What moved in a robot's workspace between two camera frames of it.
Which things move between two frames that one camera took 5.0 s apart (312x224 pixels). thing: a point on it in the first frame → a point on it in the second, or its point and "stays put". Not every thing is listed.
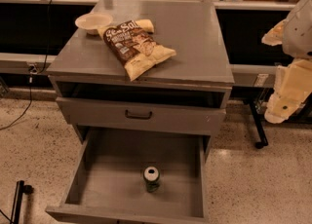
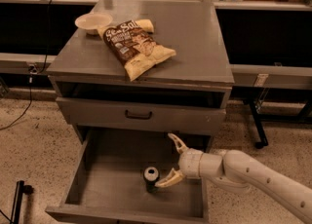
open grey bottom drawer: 106,185 stays put
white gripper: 299,36 → 189,164
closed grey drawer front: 141,117 stays put
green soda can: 151,174 stays put
